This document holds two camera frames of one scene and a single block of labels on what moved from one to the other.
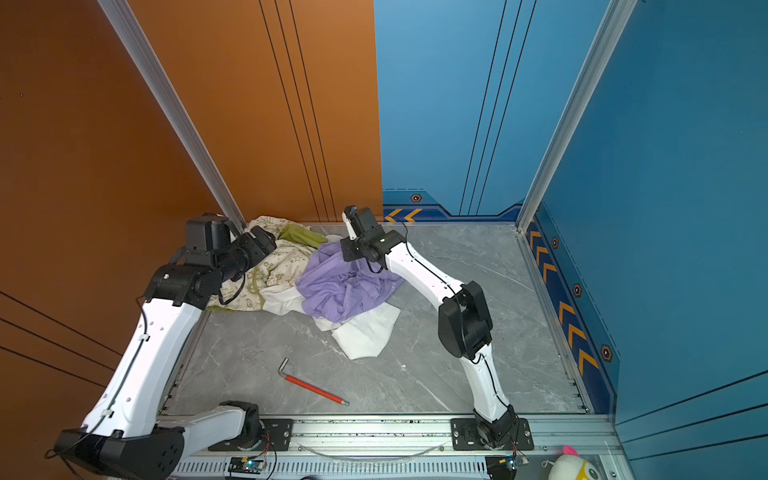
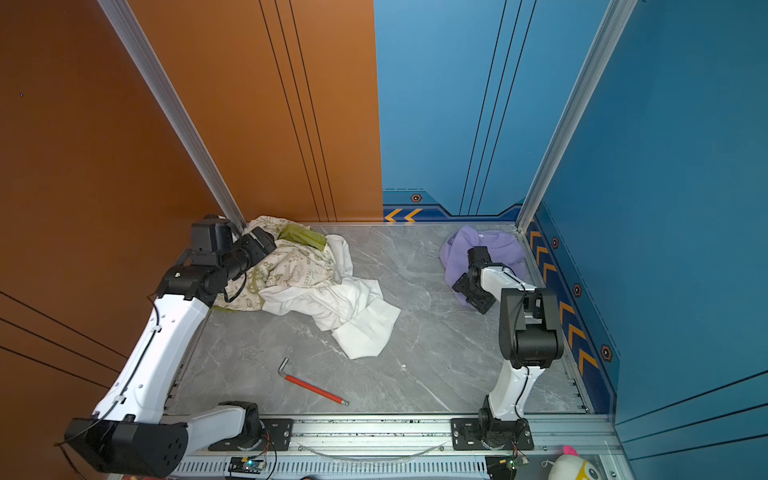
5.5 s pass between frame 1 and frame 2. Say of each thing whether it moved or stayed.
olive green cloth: stayed
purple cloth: moved
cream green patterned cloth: stayed
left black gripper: stayed
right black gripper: moved
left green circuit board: stayed
